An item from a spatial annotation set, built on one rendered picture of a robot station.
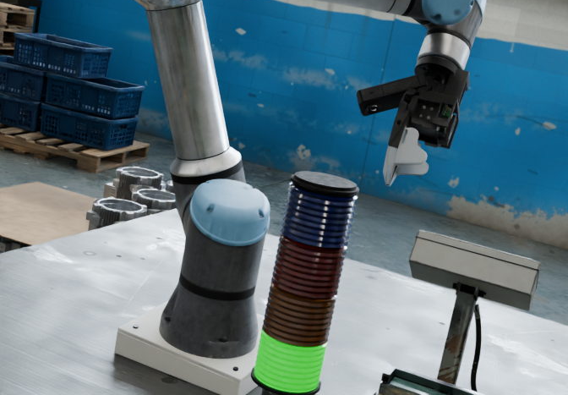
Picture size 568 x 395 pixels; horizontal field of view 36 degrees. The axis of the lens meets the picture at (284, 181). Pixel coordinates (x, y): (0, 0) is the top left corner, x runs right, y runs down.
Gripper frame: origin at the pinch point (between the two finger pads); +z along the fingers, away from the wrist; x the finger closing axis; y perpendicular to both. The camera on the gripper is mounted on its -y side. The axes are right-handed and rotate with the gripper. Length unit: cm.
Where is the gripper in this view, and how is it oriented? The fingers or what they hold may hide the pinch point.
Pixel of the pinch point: (385, 176)
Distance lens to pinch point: 133.0
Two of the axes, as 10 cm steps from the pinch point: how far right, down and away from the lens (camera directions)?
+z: -3.6, 8.7, -3.5
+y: 9.1, 2.4, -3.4
